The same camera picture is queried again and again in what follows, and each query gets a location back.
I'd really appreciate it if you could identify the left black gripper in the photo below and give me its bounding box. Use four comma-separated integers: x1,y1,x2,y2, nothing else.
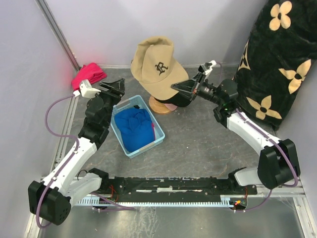
91,78,125,126

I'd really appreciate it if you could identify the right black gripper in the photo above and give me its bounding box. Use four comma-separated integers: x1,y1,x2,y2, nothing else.
170,72,222,106

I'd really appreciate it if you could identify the tan cap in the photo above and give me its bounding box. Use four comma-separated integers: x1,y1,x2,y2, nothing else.
130,36,189,101

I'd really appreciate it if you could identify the pink cap with R logo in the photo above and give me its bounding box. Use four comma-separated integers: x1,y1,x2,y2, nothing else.
165,104,177,111

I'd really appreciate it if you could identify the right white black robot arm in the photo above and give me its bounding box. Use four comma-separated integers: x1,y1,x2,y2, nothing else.
171,72,300,194

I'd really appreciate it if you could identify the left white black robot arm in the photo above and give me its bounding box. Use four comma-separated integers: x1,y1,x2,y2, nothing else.
28,78,125,229

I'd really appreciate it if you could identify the light blue plastic basket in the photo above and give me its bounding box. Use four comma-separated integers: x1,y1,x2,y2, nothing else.
111,95,165,159

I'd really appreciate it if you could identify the red cloth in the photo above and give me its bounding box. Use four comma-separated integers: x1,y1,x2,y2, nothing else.
71,62,107,91

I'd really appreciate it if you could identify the wooden hat stand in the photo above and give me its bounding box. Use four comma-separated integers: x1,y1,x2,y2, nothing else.
149,96,172,115

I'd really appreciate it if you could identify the colourful cap in basket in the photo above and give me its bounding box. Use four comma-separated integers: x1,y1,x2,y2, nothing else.
114,108,156,153

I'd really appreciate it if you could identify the black floral blanket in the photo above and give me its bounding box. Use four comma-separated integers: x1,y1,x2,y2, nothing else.
233,0,317,127

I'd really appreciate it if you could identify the aluminium corner profile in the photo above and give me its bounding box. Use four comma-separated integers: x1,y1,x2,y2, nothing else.
35,0,81,71

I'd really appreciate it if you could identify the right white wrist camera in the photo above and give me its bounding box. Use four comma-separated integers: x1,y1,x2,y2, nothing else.
198,60,217,76

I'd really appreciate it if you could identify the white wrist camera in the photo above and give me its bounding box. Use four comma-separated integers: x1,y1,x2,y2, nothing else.
73,79,101,99
198,60,217,76

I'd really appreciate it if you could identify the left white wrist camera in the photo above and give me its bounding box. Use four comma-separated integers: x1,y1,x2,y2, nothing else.
73,79,101,99

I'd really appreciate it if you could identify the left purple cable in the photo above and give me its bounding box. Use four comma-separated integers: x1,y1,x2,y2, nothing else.
36,95,136,229

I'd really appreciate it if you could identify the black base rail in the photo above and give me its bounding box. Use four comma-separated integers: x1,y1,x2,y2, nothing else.
97,177,258,202

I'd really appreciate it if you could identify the light blue cable duct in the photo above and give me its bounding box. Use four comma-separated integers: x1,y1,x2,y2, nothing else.
75,195,247,209

